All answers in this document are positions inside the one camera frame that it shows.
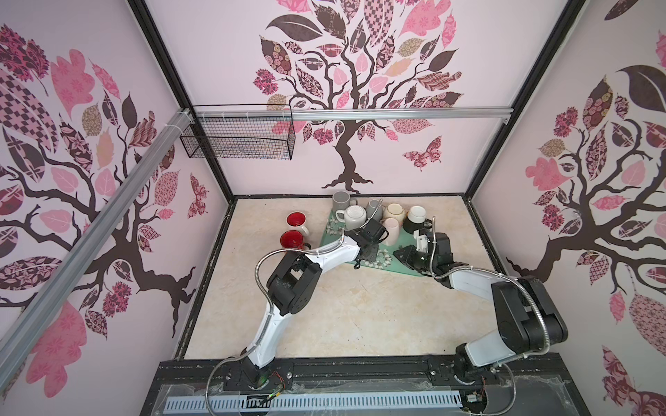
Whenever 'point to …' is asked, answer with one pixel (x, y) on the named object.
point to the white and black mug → (414, 219)
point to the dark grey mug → (342, 199)
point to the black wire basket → (244, 132)
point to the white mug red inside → (297, 220)
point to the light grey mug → (371, 209)
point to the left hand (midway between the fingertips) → (365, 254)
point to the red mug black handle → (293, 239)
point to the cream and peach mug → (394, 211)
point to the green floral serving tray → (387, 261)
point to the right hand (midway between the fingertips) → (394, 251)
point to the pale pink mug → (393, 225)
